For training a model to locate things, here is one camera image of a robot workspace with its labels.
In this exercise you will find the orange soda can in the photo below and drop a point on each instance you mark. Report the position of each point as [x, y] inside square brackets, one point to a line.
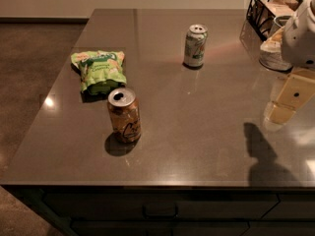
[123, 107]

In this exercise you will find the black wire basket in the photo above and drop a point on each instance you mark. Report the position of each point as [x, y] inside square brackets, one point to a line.
[261, 14]

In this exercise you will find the green chip bag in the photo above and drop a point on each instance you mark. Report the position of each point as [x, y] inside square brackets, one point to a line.
[100, 71]

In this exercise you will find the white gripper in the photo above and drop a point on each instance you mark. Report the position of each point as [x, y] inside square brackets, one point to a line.
[300, 41]

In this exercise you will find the green white 7up can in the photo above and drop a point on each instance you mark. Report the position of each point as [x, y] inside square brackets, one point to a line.
[195, 43]

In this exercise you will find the dark cabinet drawer handle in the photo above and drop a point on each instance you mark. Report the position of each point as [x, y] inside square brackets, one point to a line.
[160, 210]

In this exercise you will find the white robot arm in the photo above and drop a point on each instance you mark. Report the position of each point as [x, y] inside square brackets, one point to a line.
[291, 46]

